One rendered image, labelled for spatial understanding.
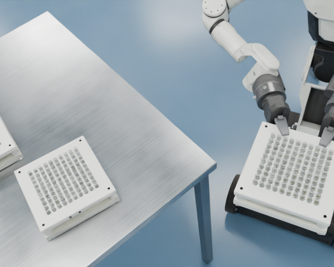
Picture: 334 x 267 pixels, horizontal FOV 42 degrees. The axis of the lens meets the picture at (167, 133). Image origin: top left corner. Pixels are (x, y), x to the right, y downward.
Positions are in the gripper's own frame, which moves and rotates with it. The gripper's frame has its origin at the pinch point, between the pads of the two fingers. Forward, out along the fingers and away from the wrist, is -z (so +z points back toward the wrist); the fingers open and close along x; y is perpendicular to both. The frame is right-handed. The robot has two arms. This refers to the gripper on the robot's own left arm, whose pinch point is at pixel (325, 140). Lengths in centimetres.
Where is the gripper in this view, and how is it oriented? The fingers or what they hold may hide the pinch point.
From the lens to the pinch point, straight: 128.3
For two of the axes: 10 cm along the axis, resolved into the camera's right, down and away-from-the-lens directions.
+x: 1.0, 6.0, 8.0
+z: 5.4, -7.0, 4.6
